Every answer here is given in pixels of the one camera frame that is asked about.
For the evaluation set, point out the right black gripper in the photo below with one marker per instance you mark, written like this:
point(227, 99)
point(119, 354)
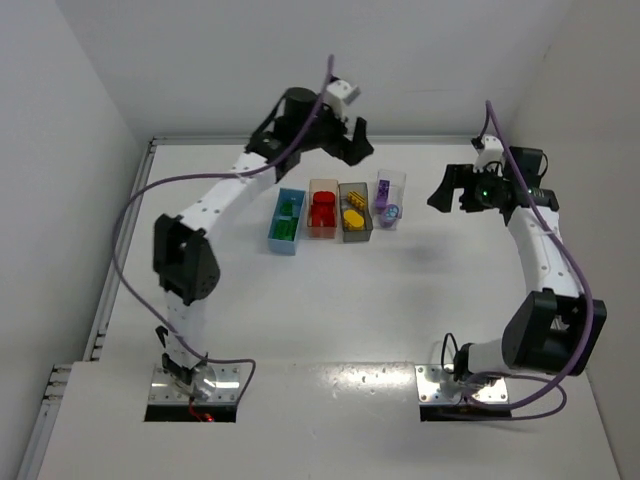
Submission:
point(463, 188)

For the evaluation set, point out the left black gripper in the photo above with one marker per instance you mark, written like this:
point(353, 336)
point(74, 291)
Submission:
point(342, 144)

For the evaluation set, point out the yellow striped lego brick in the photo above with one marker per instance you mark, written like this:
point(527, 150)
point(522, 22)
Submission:
point(356, 200)

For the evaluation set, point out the yellow rounded lego brick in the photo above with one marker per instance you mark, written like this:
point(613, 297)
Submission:
point(353, 220)

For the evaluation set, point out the green number lego brick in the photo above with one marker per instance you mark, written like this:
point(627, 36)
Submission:
point(289, 209)

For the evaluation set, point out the green lego plate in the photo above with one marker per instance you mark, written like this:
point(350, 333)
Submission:
point(285, 229)

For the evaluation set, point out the purple butterfly lego brick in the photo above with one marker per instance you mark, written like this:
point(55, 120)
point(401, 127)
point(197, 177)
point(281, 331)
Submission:
point(382, 194)

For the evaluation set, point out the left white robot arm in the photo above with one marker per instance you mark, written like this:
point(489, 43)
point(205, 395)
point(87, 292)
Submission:
point(183, 256)

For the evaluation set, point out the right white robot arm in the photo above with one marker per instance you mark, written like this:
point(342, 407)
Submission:
point(557, 325)

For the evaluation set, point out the tan translucent bin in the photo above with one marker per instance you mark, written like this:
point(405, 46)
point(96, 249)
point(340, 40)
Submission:
point(322, 185)

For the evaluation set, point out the clear transparent bin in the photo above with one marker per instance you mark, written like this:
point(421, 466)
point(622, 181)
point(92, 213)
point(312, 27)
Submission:
point(396, 194)

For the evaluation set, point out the blue rectangular bin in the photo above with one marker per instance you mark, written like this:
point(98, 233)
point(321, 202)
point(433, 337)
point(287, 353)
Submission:
point(286, 247)

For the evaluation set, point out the grey translucent bin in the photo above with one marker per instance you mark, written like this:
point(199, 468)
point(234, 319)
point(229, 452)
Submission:
point(354, 236)

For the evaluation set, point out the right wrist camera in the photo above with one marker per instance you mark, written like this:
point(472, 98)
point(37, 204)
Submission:
point(489, 150)

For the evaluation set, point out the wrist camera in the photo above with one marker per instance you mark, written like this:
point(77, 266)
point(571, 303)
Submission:
point(489, 150)
point(340, 94)

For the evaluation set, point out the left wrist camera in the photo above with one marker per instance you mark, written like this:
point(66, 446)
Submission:
point(340, 94)

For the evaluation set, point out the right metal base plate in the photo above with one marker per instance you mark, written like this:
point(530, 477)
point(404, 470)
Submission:
point(437, 387)

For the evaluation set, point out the metal base plate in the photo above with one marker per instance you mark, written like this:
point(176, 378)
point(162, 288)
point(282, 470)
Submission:
point(437, 387)
point(211, 385)

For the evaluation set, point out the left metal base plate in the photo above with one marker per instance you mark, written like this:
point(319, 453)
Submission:
point(211, 385)

